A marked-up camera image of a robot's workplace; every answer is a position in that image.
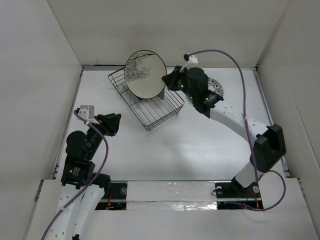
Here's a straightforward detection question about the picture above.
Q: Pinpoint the grey wire dish rack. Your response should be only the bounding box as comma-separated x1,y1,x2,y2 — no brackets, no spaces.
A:
108,67,185,132

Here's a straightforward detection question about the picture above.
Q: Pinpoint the cream tree pattern plate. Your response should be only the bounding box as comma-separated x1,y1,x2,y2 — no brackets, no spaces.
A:
124,50,167,99

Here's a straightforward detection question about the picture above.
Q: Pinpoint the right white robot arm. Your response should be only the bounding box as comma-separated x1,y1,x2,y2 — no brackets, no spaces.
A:
161,65,287,197

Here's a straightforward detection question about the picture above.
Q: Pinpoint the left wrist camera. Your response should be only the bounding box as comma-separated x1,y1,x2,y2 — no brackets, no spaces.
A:
76,105,97,123

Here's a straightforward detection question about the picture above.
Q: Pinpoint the silver taped front rail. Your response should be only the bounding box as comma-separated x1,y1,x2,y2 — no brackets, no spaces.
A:
96,180,264,211

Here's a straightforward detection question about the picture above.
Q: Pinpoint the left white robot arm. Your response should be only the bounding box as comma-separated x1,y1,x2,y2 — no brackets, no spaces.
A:
41,108,122,240

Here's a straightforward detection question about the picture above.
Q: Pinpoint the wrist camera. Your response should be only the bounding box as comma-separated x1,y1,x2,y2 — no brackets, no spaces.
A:
76,105,97,123
183,54,199,68

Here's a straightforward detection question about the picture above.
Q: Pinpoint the light green rectangular plate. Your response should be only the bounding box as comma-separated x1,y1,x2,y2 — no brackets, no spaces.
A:
158,89,165,100

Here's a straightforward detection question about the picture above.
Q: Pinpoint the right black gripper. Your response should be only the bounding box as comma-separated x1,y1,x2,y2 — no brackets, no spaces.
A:
163,65,197,101

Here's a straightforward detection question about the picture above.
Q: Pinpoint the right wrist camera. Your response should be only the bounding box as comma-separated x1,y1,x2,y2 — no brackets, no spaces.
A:
183,54,199,68

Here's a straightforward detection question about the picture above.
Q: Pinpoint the blue floral round plate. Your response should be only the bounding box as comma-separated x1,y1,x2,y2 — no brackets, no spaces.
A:
207,77,224,97

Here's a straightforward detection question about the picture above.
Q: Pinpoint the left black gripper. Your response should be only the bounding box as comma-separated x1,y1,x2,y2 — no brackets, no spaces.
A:
86,112,121,159

